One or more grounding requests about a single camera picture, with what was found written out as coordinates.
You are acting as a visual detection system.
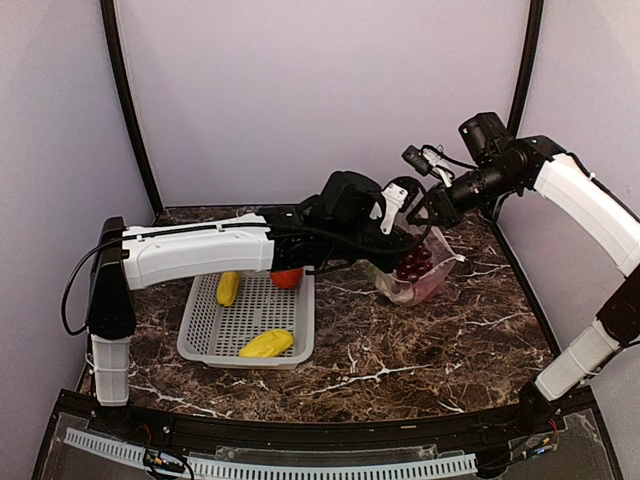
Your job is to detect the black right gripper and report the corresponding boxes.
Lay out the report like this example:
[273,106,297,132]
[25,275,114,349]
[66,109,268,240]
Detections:
[409,159,519,227]

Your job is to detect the clear pink-dotted zip bag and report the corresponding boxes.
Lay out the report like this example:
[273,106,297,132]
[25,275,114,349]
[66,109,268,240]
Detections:
[365,227,466,306]

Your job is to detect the dark red toy grapes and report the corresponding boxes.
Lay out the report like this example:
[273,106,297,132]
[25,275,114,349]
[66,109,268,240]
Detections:
[394,240,435,283]

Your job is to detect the white green toy cauliflower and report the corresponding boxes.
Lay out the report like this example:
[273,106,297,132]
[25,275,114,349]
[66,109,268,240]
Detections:
[366,264,401,299]

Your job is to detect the red toy bell pepper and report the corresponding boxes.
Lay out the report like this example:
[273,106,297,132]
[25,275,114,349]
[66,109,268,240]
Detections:
[413,279,444,304]

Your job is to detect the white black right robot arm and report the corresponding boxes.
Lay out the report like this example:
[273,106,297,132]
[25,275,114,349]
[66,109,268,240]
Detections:
[407,134,639,434]

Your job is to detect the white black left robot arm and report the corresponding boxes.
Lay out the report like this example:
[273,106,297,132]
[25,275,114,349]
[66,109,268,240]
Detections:
[86,171,420,436]

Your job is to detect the orange toy fruit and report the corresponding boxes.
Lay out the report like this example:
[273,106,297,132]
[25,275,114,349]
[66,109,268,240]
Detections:
[270,268,304,290]

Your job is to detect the small yellow toy fruit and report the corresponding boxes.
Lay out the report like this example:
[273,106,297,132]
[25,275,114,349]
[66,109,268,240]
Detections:
[216,271,241,307]

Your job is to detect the large yellow toy fruit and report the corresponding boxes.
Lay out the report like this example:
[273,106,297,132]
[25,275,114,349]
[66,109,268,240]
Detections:
[238,329,294,358]

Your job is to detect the white perforated plastic basket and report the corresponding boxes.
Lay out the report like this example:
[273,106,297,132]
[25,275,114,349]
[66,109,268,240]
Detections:
[177,272,315,370]

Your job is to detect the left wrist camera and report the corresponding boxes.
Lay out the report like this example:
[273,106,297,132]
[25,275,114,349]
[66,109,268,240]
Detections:
[369,176,424,235]

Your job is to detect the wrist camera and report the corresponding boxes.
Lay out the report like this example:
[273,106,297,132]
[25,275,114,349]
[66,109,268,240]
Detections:
[401,145,455,187]
[369,176,424,235]

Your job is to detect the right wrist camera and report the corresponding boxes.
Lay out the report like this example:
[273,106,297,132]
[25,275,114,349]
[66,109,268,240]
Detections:
[401,145,455,187]

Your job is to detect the black vertical frame post right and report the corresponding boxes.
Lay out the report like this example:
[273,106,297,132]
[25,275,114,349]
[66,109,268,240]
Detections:
[507,0,544,136]

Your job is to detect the black vertical frame post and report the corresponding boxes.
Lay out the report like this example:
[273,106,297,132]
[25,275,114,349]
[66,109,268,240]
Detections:
[99,0,164,218]
[507,0,544,136]

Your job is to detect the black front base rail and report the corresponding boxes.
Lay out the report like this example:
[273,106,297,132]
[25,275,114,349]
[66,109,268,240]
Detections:
[33,388,621,479]

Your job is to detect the white slotted cable duct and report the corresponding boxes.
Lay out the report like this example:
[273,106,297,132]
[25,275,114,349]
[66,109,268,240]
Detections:
[63,427,477,479]

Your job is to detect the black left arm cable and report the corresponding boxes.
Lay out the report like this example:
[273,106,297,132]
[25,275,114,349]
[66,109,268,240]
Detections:
[60,239,124,336]

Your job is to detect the black vertical frame post left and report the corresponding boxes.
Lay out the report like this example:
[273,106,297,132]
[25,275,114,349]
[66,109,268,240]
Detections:
[99,0,164,218]

